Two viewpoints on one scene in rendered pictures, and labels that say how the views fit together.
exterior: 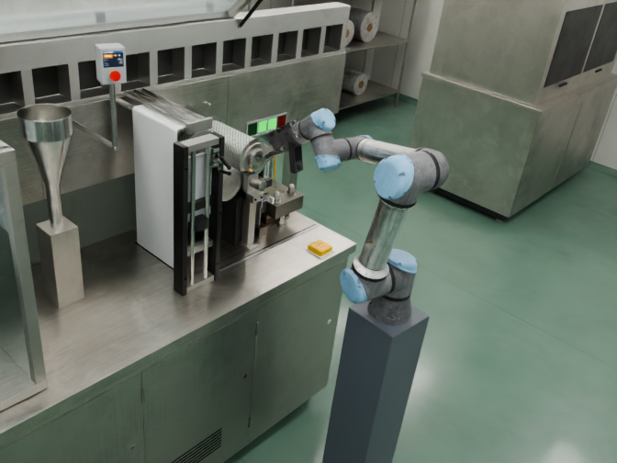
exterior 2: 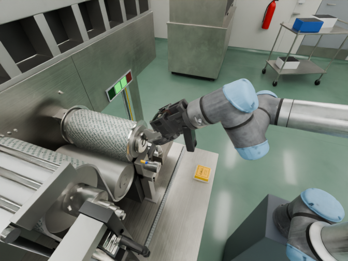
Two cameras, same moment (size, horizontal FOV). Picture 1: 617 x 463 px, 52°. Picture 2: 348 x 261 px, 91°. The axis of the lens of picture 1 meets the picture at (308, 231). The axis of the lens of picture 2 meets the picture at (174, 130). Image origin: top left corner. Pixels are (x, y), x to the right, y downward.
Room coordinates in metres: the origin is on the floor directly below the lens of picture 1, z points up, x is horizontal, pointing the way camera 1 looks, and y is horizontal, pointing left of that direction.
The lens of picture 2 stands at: (1.71, 0.24, 1.70)
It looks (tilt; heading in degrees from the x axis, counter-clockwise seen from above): 46 degrees down; 341
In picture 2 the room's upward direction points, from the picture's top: straight up
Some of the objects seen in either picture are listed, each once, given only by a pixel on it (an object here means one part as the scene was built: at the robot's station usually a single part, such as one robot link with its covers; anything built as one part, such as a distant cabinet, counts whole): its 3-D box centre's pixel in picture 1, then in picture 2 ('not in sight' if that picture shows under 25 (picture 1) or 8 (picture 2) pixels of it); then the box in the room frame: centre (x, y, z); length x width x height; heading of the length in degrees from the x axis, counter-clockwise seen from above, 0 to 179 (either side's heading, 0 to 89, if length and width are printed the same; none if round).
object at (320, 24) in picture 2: not in sight; (303, 52); (3.85, -2.90, 0.51); 0.91 x 0.58 x 1.02; 73
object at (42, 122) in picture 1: (45, 122); not in sight; (1.62, 0.76, 1.50); 0.14 x 0.14 x 0.06
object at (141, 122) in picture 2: (254, 157); (138, 141); (2.12, 0.23, 1.25); 0.15 x 0.01 x 0.15; 141
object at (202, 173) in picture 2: (319, 247); (202, 172); (2.10, -0.05, 0.91); 0.07 x 0.07 x 0.02; 51
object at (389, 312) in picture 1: (391, 299); (298, 219); (1.76, -0.31, 0.95); 0.15 x 0.15 x 0.10
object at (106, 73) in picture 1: (111, 64); not in sight; (1.70, 0.60, 1.66); 0.07 x 0.07 x 0.10; 36
